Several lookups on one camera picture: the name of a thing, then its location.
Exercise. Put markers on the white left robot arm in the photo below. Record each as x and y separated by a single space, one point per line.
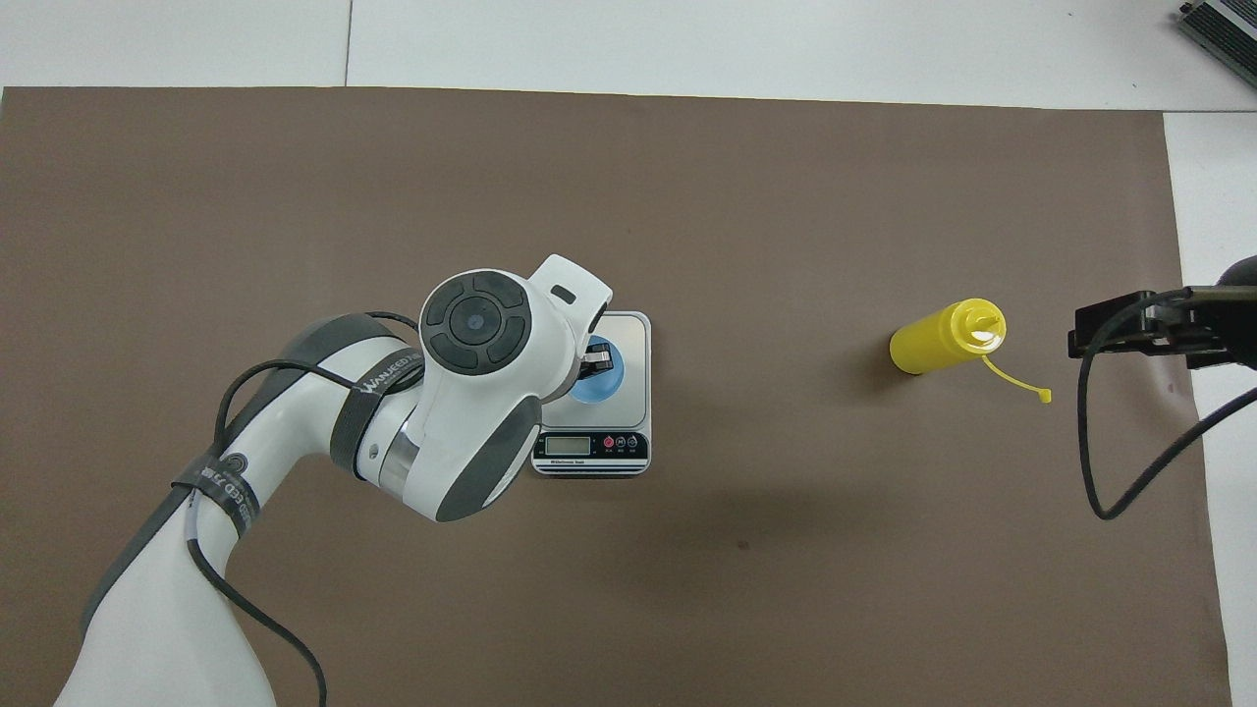
471 393

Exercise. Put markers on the brown paper table mat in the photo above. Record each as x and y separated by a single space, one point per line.
786 196

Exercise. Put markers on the light blue plastic cup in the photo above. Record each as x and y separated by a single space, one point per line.
604 391

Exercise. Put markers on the grey ribbed metal device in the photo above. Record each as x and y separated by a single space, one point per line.
1228 25

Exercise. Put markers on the silver digital kitchen scale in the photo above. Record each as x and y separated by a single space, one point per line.
628 412

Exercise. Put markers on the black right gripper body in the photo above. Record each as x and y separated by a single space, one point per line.
1218 324

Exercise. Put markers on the yellow squeeze bottle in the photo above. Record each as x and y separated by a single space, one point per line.
933 344

